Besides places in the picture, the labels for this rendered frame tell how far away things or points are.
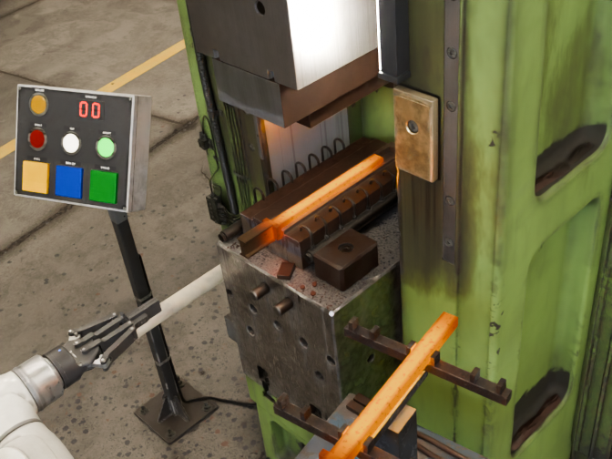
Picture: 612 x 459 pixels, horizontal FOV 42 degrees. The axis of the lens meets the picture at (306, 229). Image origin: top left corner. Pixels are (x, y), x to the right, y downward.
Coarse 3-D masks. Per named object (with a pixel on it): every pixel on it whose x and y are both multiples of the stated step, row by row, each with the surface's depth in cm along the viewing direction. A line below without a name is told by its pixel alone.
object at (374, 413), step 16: (448, 320) 139; (432, 336) 136; (448, 336) 139; (416, 352) 134; (432, 352) 134; (400, 368) 131; (416, 368) 131; (384, 384) 129; (400, 384) 129; (384, 400) 126; (368, 416) 124; (384, 416) 126; (352, 432) 122; (368, 432) 122; (336, 448) 120; (352, 448) 120
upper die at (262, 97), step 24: (216, 72) 159; (240, 72) 153; (336, 72) 156; (360, 72) 161; (240, 96) 157; (264, 96) 151; (288, 96) 149; (312, 96) 154; (336, 96) 159; (288, 120) 151
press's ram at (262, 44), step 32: (192, 0) 153; (224, 0) 145; (256, 0) 138; (288, 0) 133; (320, 0) 138; (352, 0) 144; (224, 32) 150; (256, 32) 143; (288, 32) 136; (320, 32) 141; (352, 32) 147; (256, 64) 148; (288, 64) 141; (320, 64) 144
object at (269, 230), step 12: (372, 156) 190; (360, 168) 186; (336, 180) 183; (348, 180) 182; (324, 192) 179; (300, 204) 177; (312, 204) 176; (288, 216) 173; (300, 216) 175; (252, 228) 169; (264, 228) 169; (276, 228) 169; (240, 240) 166; (252, 240) 168; (264, 240) 171; (240, 252) 169; (252, 252) 169
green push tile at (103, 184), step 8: (96, 176) 190; (104, 176) 189; (112, 176) 189; (96, 184) 191; (104, 184) 190; (112, 184) 189; (96, 192) 191; (104, 192) 190; (112, 192) 189; (96, 200) 191; (104, 200) 190; (112, 200) 189
